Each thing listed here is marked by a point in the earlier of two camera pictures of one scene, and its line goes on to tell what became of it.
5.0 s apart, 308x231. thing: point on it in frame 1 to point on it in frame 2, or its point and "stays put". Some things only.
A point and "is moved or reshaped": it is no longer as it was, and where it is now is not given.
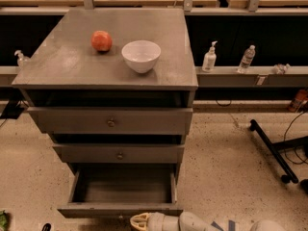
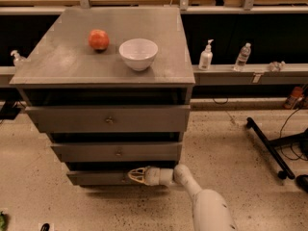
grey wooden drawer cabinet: x=103 y=117 stays put
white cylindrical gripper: x=156 y=222 to x=153 y=176
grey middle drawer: x=122 y=153 stays put
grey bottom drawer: x=121 y=191 is moved or reshaped
